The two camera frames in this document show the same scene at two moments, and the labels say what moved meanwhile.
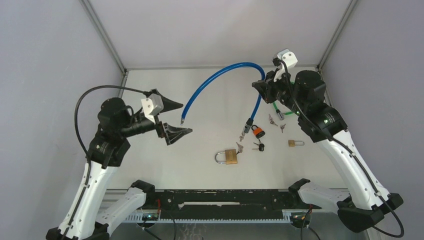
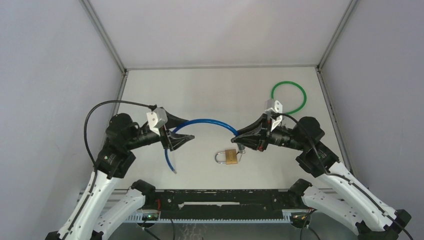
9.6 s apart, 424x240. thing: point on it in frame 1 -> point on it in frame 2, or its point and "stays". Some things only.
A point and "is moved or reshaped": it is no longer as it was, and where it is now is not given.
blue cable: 250,121 -> 218,122
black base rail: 230,204 stays
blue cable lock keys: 241,137 is moved or reshaped
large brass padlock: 231,157 stays
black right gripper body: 281,89 -> 267,133
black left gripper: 171,133 -> 175,140
